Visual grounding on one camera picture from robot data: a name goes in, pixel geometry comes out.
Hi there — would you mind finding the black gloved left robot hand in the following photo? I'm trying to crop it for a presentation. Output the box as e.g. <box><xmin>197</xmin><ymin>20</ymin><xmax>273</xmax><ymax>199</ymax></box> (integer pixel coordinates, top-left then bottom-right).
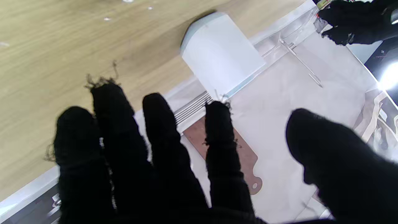
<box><xmin>318</xmin><ymin>0</ymin><xmax>398</xmax><ymax>46</ymax></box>

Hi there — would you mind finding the white toothbrush holder cup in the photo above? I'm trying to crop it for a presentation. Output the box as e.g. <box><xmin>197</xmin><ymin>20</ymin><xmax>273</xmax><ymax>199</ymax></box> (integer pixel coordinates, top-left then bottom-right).
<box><xmin>180</xmin><ymin>12</ymin><xmax>267</xmax><ymax>99</ymax></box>

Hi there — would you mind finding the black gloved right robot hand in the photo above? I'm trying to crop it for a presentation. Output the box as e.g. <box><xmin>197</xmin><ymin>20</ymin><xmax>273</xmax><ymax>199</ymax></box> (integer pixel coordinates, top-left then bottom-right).
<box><xmin>45</xmin><ymin>79</ymin><xmax>398</xmax><ymax>224</ymax></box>

